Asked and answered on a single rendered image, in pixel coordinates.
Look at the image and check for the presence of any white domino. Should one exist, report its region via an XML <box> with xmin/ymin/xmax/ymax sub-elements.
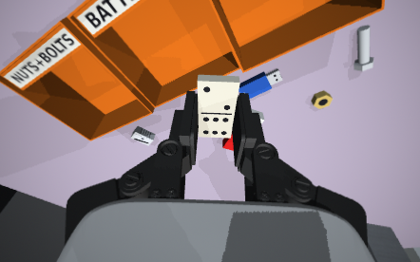
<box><xmin>198</xmin><ymin>75</ymin><xmax>240</xmax><ymax>138</ymax></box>

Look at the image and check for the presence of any orange bin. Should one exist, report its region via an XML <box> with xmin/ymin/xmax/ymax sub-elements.
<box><xmin>0</xmin><ymin>0</ymin><xmax>385</xmax><ymax>140</ymax></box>

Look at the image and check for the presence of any blue usb stick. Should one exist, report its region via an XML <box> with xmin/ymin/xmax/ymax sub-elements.
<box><xmin>239</xmin><ymin>70</ymin><xmax>281</xmax><ymax>99</ymax></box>

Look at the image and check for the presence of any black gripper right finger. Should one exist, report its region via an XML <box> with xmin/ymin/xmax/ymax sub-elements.
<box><xmin>232</xmin><ymin>93</ymin><xmax>368</xmax><ymax>248</ymax></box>

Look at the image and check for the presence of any yellow hex nut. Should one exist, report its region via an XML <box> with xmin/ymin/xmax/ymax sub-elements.
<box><xmin>312</xmin><ymin>90</ymin><xmax>333</xmax><ymax>109</ymax></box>

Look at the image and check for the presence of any grey hex-head bolt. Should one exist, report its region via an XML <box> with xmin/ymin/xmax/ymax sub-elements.
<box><xmin>353</xmin><ymin>28</ymin><xmax>373</xmax><ymax>71</ymax></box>

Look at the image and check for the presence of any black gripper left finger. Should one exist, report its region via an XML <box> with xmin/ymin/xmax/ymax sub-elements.
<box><xmin>65</xmin><ymin>91</ymin><xmax>199</xmax><ymax>245</ymax></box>

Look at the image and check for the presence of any red and white eraser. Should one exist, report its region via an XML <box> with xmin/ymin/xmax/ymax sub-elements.
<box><xmin>222</xmin><ymin>109</ymin><xmax>265</xmax><ymax>151</ymax></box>

